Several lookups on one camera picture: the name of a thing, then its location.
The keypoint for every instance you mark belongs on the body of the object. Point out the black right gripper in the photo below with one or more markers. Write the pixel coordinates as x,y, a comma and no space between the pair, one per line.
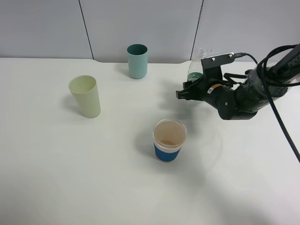
211,91

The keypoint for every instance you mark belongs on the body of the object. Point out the clear water bottle green label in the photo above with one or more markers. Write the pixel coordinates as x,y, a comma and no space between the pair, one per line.
195,70

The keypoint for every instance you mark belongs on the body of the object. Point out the pale green plastic cup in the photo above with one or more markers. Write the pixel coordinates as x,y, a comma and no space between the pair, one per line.
85,91

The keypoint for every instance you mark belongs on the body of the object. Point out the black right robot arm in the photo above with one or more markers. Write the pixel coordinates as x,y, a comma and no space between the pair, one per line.
240,97

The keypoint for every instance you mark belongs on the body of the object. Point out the blue sleeved clear cup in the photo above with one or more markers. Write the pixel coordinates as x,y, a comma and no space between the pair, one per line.
168,136

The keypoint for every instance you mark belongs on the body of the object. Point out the teal plastic cup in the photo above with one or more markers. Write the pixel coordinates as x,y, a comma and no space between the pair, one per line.
137,57

